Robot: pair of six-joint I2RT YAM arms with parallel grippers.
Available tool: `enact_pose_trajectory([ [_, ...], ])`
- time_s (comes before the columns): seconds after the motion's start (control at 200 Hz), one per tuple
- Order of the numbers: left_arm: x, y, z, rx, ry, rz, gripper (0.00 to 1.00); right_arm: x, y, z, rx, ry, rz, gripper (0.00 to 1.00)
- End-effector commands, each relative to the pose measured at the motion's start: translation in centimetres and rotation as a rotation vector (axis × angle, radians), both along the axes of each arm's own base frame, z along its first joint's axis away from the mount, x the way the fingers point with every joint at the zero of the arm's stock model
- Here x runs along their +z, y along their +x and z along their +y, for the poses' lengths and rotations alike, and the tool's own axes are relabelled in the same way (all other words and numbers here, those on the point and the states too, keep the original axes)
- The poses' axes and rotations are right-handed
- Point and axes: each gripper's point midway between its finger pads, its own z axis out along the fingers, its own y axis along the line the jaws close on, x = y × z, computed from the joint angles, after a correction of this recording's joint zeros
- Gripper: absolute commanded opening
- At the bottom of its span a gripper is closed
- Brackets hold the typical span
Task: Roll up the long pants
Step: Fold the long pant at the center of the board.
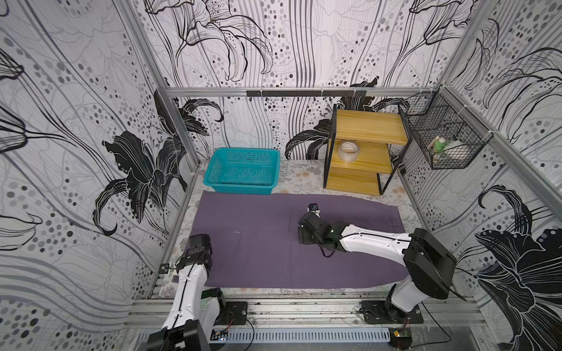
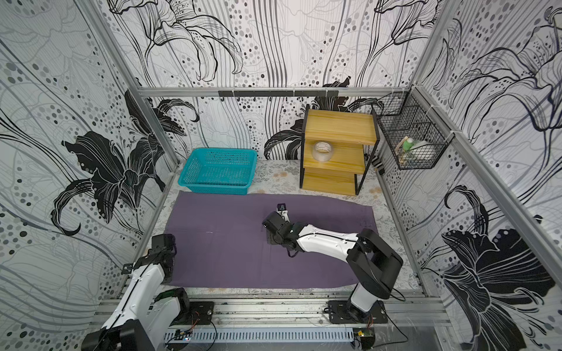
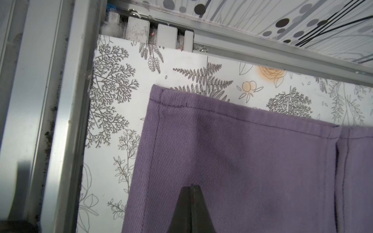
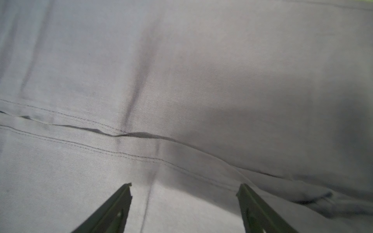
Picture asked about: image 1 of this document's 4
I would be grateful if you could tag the small black power module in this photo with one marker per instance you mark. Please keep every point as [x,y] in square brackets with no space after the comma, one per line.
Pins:
[400,338]

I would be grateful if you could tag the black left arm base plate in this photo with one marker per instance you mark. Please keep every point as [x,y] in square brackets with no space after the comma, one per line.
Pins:
[233,313]

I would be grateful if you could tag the purple long pants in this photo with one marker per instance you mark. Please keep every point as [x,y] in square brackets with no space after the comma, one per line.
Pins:
[255,242]

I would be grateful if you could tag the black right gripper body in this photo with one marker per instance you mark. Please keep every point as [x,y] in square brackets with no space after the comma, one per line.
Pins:
[305,230]

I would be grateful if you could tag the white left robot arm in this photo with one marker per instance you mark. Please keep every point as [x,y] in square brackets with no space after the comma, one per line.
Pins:
[192,316]

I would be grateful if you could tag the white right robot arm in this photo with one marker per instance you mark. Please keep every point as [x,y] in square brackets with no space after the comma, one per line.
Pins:
[430,265]

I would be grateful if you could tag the black wire basket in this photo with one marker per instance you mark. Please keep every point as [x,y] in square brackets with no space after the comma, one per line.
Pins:
[428,115]

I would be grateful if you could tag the floral patterned tablecloth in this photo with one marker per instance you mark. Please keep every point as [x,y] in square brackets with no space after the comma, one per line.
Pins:
[303,177]

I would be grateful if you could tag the clear tape roll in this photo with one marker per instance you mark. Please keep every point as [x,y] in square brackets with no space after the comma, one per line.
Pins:
[348,151]

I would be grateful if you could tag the small green circuit board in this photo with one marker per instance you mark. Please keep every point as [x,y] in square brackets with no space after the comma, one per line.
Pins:
[219,336]

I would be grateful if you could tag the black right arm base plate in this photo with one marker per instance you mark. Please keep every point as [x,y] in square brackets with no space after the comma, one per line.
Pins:
[376,313]

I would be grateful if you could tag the white slotted cable duct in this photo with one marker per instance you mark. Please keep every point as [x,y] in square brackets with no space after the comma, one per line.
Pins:
[307,335]

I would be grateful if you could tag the teal plastic basket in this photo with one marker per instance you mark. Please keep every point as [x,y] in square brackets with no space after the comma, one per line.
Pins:
[243,171]

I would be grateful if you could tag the wooden black-framed shelf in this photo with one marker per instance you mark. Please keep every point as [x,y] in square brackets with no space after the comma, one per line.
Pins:
[375,133]

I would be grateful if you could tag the green white bottle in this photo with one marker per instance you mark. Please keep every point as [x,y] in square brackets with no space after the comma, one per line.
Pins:
[439,146]

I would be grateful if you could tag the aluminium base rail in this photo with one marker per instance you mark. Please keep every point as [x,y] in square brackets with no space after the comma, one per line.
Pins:
[320,309]

